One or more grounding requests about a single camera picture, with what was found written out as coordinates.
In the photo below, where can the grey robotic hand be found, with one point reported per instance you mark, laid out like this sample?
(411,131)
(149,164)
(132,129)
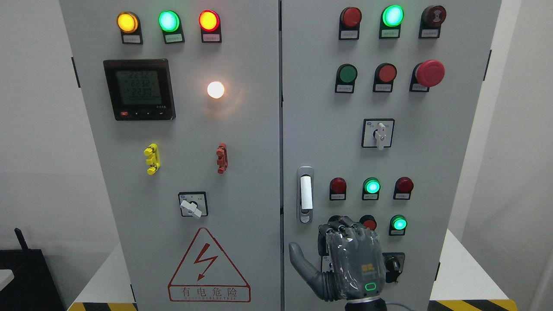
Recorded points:
(358,264)

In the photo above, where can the chrome door handle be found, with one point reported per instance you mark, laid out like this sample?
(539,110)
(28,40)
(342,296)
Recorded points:
(304,198)

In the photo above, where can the silver black robot forearm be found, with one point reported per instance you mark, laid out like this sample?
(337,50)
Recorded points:
(366,304)

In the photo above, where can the grey right cabinet door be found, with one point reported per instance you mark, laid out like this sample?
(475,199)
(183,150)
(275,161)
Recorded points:
(323,130)

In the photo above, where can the grey cabinet door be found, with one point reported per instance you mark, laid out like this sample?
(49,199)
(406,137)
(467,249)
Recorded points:
(323,130)
(244,211)

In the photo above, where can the grey left cabinet door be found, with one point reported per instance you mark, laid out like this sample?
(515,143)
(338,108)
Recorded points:
(244,211)

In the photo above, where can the green indicator light left door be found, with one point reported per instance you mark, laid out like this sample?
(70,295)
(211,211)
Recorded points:
(171,27)

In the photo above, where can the red push button lower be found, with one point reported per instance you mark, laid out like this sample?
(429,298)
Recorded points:
(369,222)

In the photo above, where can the red push button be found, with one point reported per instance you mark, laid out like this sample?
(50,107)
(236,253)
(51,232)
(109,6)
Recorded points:
(385,74)
(369,222)

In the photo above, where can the green lit push button lower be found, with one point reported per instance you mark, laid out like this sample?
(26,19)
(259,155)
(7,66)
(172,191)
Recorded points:
(397,225)

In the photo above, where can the green lit indicator middle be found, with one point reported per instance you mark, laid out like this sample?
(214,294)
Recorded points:
(371,188)

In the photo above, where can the red indicator light middle left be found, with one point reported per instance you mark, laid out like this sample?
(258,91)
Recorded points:
(338,189)

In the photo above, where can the red indicator light middle right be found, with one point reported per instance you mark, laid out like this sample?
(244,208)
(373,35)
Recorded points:
(403,189)

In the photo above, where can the red electric warning sticker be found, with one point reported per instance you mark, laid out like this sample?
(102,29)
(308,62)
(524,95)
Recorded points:
(207,274)

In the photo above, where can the red terminal clip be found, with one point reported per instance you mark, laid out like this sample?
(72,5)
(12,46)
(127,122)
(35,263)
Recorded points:
(222,158)

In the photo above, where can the green push button upper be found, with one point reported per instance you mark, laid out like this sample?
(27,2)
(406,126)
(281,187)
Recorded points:
(345,79)

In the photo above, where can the red push button upper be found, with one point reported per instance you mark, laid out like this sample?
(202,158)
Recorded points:
(385,74)

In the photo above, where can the red emergency stop button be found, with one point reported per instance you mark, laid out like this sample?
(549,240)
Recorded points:
(427,74)

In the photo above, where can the white glowing indicator light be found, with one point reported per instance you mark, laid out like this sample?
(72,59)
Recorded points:
(215,89)

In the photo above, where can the yellow terminal clip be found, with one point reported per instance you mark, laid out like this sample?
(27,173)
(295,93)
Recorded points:
(152,158)

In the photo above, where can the red indicator light top row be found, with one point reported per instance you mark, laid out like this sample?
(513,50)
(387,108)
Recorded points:
(349,24)

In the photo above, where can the green lit indicator top row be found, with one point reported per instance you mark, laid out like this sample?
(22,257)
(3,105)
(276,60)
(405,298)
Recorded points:
(391,20)

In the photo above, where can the dark red buzzer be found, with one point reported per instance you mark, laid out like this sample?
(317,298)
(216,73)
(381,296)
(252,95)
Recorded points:
(431,21)

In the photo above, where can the black digital power meter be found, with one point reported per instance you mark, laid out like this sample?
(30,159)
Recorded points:
(140,89)

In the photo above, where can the red lit indicator light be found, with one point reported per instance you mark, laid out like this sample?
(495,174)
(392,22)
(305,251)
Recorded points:
(210,27)

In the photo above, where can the black box at left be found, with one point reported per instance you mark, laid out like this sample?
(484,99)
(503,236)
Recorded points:
(32,288)

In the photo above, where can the yellow indicator light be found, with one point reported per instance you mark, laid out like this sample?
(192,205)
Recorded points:
(130,28)

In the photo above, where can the white selector switch lower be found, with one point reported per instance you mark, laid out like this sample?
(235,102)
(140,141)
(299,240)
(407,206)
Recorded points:
(326,264)

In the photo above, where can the white selector switch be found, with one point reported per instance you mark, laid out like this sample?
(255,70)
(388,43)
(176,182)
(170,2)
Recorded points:
(326,264)
(377,133)

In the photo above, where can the black knob selector switch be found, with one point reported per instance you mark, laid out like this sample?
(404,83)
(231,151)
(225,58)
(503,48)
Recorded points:
(394,262)

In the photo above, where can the white selector switch upper right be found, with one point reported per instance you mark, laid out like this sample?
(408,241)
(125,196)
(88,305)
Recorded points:
(377,133)

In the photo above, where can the white rotary switch left door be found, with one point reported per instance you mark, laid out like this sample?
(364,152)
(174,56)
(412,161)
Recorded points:
(193,204)

